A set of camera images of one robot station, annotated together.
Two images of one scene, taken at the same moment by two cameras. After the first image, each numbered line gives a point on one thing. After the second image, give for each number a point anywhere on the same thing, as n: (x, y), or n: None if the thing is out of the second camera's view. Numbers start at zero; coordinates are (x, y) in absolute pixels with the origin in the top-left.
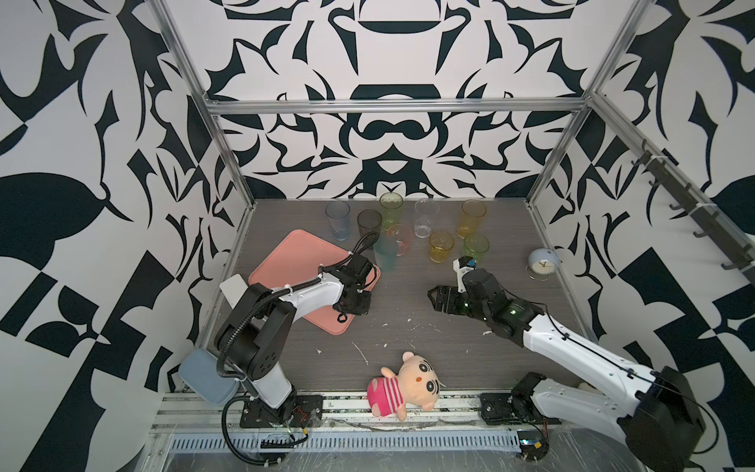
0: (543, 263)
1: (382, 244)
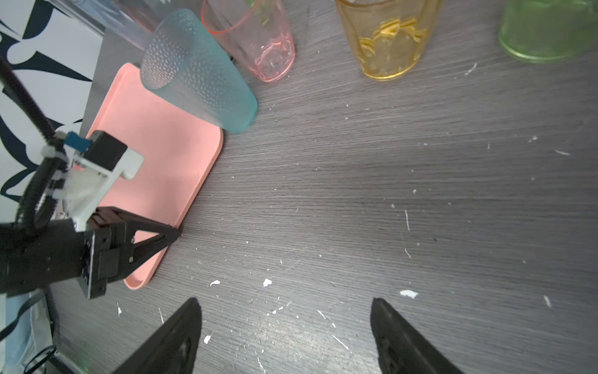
0: None
1: (183, 61)
